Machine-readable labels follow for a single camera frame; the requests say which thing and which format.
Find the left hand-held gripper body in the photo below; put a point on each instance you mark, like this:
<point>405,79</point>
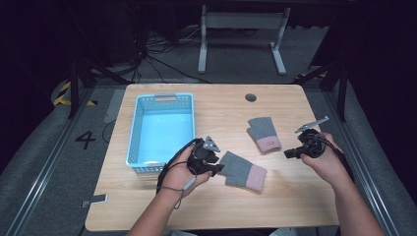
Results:
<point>199,156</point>

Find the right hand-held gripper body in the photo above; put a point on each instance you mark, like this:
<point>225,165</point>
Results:
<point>311,142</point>

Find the grey pink glove with label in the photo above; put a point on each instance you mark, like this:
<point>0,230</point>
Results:
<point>262,131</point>

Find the blue plastic basket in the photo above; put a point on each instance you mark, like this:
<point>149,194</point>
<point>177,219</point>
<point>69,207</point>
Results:
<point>164,131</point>

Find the person's left hand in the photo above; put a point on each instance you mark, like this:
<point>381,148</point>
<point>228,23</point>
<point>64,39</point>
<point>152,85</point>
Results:
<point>180,175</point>

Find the person's right hand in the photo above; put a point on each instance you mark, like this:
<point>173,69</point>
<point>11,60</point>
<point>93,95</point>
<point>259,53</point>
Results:
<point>327,164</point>

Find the grey tape piece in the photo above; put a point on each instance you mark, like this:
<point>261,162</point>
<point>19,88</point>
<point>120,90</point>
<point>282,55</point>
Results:
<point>96,199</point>

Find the white metal stand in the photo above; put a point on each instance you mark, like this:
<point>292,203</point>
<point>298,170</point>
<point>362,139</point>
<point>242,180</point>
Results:
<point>242,21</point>

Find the yellow black floor tape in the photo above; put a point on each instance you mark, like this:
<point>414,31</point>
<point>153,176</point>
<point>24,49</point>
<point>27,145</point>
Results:
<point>62,95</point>

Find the black metal frame stand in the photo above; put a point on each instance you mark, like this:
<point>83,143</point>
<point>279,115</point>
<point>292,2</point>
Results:
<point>337,78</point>
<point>78,78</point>

